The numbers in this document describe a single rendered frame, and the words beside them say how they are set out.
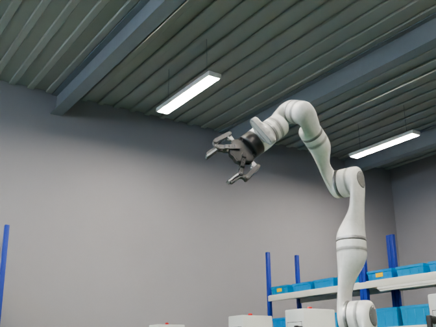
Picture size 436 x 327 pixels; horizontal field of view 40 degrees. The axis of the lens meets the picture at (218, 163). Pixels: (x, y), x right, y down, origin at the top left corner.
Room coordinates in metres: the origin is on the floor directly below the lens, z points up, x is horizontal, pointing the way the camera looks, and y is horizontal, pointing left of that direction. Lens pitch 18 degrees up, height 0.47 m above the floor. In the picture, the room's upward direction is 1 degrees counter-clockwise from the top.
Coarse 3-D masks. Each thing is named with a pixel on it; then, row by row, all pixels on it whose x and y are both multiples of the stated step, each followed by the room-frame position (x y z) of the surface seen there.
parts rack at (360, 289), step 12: (396, 264) 7.50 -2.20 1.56; (360, 276) 7.24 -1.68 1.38; (408, 276) 6.65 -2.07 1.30; (420, 276) 6.52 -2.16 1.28; (432, 276) 6.39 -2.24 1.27; (324, 288) 7.75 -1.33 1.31; (336, 288) 7.58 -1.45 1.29; (360, 288) 7.25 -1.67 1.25; (372, 288) 7.74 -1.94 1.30; (408, 288) 7.37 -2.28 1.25; (420, 288) 7.24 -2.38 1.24; (300, 300) 9.00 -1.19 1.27; (312, 300) 8.80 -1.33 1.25; (396, 300) 7.51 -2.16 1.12
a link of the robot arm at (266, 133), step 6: (252, 120) 1.54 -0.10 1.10; (258, 120) 1.55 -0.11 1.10; (252, 126) 1.57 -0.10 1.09; (258, 126) 1.54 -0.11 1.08; (264, 126) 1.55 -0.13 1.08; (258, 132) 1.57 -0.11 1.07; (264, 132) 1.54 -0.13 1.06; (270, 132) 1.55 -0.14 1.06; (264, 138) 1.57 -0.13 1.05; (270, 138) 1.55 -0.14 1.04; (264, 144) 1.59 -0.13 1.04; (270, 144) 1.56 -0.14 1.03; (264, 150) 1.61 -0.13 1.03
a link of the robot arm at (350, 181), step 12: (348, 168) 1.82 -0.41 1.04; (336, 180) 1.83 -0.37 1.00; (348, 180) 1.80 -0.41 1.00; (360, 180) 1.81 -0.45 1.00; (348, 192) 1.83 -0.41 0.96; (360, 192) 1.81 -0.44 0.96; (360, 204) 1.81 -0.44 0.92; (348, 216) 1.80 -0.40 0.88; (360, 216) 1.81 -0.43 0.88; (348, 228) 1.80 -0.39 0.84; (360, 228) 1.80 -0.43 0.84; (336, 240) 1.84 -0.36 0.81
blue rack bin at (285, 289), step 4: (272, 288) 8.63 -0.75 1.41; (276, 288) 8.56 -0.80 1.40; (280, 288) 8.49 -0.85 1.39; (284, 288) 8.42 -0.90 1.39; (288, 288) 8.37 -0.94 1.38; (292, 288) 8.41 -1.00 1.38; (272, 292) 8.65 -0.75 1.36; (276, 292) 8.58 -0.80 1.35; (280, 292) 8.50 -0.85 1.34; (284, 292) 8.43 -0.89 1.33; (288, 292) 8.38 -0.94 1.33
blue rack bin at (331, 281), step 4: (316, 280) 7.90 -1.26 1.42; (320, 280) 7.84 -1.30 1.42; (324, 280) 7.77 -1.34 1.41; (328, 280) 7.71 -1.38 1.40; (332, 280) 7.66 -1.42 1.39; (336, 280) 7.68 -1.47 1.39; (316, 284) 7.92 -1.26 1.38; (320, 284) 7.86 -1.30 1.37; (324, 284) 7.79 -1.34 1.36; (328, 284) 7.73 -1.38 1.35; (332, 284) 7.67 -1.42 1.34; (336, 284) 7.68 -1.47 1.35; (316, 288) 7.93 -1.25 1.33
